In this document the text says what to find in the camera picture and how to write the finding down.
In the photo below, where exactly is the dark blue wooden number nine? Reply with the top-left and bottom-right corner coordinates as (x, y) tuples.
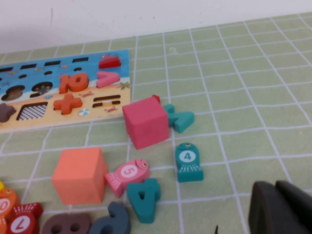
(88, 201), (132, 234)

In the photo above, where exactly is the brown wooden number eight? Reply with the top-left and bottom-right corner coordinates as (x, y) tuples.
(40, 213), (91, 234)

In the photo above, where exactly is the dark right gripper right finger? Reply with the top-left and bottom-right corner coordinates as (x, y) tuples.
(275, 180), (312, 234)

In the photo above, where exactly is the pink wooden greater-than sign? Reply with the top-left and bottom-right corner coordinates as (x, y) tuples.
(96, 71), (120, 88)

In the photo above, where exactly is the red wooden fish seven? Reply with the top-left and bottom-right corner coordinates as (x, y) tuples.
(5, 202), (44, 234)

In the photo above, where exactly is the teal wooden fish four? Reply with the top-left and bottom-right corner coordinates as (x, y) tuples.
(175, 142), (204, 183)

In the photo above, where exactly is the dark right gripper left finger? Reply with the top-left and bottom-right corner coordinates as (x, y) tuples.
(248, 181), (310, 234)

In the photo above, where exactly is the red wooden minus block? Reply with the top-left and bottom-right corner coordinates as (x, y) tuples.
(98, 55), (122, 69)

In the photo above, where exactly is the blue wooden number puzzle board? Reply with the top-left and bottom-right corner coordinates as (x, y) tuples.
(0, 49), (132, 134)

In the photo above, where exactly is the green checked tablecloth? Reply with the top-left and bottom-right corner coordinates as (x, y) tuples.
(0, 11), (312, 234)

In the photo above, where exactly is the pink wooden fish five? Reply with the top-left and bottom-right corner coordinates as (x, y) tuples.
(104, 159), (151, 198)

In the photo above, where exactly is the teal wooden times sign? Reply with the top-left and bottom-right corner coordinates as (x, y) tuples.
(163, 103), (195, 134)

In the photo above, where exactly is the orange wooden number ten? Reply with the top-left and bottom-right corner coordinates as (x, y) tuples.
(58, 73), (89, 94)

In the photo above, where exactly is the brown wooden star piece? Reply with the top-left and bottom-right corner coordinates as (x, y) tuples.
(0, 102), (17, 123)

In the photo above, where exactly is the orange wooden cube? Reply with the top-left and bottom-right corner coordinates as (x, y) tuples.
(51, 147), (109, 205)

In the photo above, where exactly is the magenta wooden cube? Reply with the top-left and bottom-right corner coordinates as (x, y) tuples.
(121, 98), (170, 150)

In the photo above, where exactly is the orange wooden plus sign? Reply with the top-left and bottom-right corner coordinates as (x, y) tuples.
(53, 93), (83, 115)

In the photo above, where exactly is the orange wooden fish ten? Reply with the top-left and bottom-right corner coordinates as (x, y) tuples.
(0, 188), (21, 234)

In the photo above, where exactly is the teal wooden number four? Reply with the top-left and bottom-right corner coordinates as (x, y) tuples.
(126, 177), (161, 224)

